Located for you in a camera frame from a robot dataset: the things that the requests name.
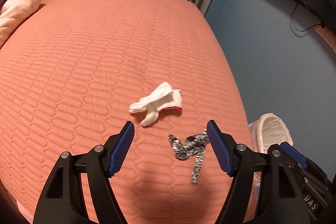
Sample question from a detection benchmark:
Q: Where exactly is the white glove red trim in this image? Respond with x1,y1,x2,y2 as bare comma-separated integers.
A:
129,82,182,127

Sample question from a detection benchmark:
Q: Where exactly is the trash bin with white bag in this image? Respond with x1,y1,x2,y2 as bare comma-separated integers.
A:
248,113,295,188

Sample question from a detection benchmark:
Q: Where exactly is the black white speckled sock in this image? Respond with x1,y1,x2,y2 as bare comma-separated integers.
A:
167,129,210,185

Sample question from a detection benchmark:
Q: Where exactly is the pink quilted mattress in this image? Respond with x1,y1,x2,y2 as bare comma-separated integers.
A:
1,0,251,223

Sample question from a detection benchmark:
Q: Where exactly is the beige wall socket panel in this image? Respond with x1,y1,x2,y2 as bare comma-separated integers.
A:
314,25,336,53

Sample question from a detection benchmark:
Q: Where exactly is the black power cable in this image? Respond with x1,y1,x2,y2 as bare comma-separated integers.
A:
290,2,325,33

